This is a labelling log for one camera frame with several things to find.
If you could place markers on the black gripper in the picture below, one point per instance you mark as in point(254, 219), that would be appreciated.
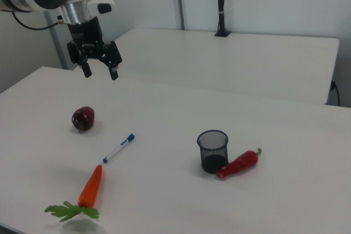
point(85, 35)

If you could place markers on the white marker with blue cap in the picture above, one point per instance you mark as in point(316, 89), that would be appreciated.
point(118, 148)

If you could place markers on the dark red toy apple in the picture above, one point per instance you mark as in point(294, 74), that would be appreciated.
point(83, 118)

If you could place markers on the orange toy carrot with leaves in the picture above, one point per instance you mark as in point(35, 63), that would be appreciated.
point(91, 186)

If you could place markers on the white rectangular background table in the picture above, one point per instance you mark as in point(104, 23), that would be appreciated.
point(233, 61)

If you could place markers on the black pole with base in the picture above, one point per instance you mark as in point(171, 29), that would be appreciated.
point(220, 4)

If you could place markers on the black mesh pen cup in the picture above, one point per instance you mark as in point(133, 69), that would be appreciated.
point(213, 153)

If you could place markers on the red toy chili pepper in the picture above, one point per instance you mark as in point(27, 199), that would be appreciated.
point(238, 165)

